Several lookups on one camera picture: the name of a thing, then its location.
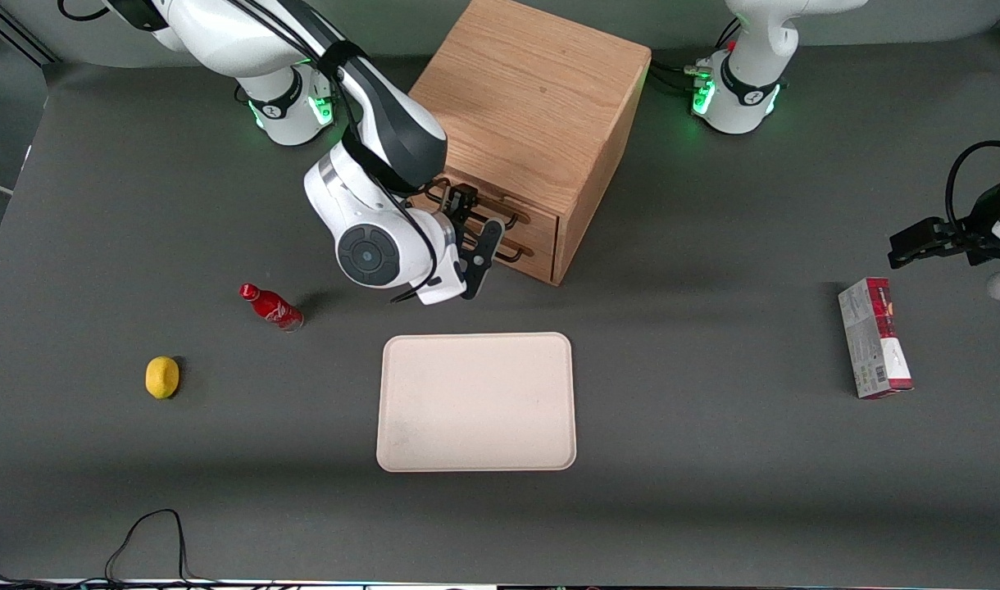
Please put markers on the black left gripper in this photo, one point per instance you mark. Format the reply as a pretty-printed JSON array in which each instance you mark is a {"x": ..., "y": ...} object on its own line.
[{"x": 980, "y": 227}]

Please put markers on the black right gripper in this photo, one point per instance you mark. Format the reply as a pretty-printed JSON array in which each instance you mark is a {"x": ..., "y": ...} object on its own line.
[{"x": 462, "y": 199}]

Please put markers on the wooden drawer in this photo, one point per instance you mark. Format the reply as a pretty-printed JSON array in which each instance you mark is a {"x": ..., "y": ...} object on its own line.
[
  {"x": 541, "y": 228},
  {"x": 543, "y": 264}
]

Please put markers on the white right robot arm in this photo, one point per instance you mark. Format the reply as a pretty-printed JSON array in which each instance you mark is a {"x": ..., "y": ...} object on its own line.
[{"x": 221, "y": 41}]

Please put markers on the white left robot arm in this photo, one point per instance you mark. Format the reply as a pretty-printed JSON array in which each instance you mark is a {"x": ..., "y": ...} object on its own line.
[{"x": 762, "y": 33}]

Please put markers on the wooden drawer cabinet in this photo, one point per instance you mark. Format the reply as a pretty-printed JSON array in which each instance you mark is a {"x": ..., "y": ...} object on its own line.
[{"x": 533, "y": 90}]

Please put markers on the red grey carton box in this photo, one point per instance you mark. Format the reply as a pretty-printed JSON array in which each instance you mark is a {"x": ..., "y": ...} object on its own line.
[{"x": 873, "y": 336}]

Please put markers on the beige plastic tray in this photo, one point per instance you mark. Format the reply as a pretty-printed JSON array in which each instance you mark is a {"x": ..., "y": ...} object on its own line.
[{"x": 475, "y": 401}]

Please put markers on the red soda bottle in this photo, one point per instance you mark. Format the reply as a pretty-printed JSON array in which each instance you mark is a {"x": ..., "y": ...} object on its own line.
[{"x": 269, "y": 307}]

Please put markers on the yellow lemon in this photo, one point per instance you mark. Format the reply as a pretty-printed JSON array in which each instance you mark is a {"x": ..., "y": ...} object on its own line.
[{"x": 162, "y": 377}]

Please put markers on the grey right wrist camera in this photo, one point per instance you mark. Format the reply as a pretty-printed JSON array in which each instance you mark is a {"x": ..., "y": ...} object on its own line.
[{"x": 484, "y": 254}]

